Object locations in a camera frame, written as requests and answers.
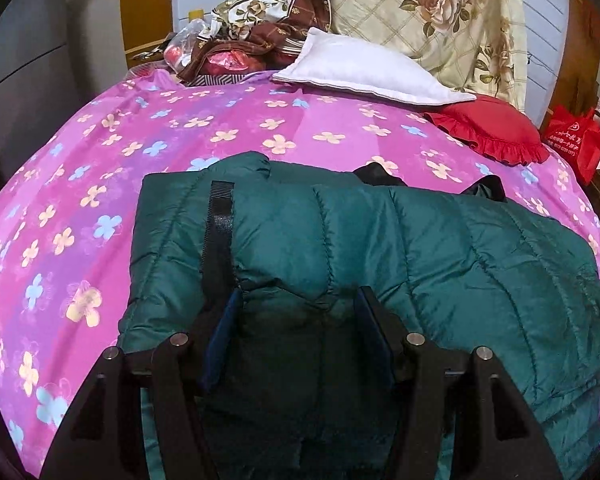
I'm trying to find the pink floral bedsheet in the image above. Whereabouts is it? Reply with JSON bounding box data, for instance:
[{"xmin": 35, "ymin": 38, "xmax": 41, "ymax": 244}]
[{"xmin": 0, "ymin": 67, "xmax": 600, "ymax": 480}]

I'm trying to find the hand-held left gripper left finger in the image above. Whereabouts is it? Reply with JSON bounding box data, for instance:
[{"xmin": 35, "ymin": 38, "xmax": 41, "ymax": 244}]
[{"xmin": 40, "ymin": 287, "xmax": 243, "ymax": 480}]

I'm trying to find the dark green puffer jacket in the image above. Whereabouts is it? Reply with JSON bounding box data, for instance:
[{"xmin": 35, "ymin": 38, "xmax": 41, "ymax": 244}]
[{"xmin": 117, "ymin": 151, "xmax": 600, "ymax": 480}]

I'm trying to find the white pillow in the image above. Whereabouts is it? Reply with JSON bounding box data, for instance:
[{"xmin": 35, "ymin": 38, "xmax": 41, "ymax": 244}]
[{"xmin": 271, "ymin": 27, "xmax": 477, "ymax": 107}]

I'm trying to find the red ruffled pillow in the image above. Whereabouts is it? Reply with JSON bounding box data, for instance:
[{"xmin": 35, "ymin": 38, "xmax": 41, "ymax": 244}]
[{"xmin": 422, "ymin": 95, "xmax": 551, "ymax": 166}]

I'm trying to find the brown wooden panel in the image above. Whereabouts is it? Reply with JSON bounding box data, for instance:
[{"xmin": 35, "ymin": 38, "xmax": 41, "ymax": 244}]
[{"xmin": 119, "ymin": 0, "xmax": 173, "ymax": 68}]

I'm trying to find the red shiny packet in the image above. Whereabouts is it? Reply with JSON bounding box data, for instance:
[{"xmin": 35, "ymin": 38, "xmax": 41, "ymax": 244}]
[{"xmin": 202, "ymin": 50, "xmax": 251, "ymax": 78}]

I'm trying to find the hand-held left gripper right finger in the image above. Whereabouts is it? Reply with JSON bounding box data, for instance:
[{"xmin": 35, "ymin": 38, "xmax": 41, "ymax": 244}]
[{"xmin": 355, "ymin": 285, "xmax": 563, "ymax": 480}]

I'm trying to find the brown floral quilt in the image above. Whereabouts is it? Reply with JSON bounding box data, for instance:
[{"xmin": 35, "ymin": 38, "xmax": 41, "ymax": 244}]
[{"xmin": 177, "ymin": 0, "xmax": 333, "ymax": 86}]

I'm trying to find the red shopping bag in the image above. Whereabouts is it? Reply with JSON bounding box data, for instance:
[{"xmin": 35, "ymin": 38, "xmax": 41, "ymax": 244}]
[{"xmin": 545, "ymin": 105, "xmax": 600, "ymax": 186}]

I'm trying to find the clear plastic bag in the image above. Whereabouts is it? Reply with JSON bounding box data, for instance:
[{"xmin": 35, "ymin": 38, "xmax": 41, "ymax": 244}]
[{"xmin": 162, "ymin": 19, "xmax": 211, "ymax": 71}]

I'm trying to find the grey refrigerator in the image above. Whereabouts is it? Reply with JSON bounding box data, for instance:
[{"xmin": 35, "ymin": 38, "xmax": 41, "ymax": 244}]
[{"xmin": 0, "ymin": 0, "xmax": 88, "ymax": 176}]

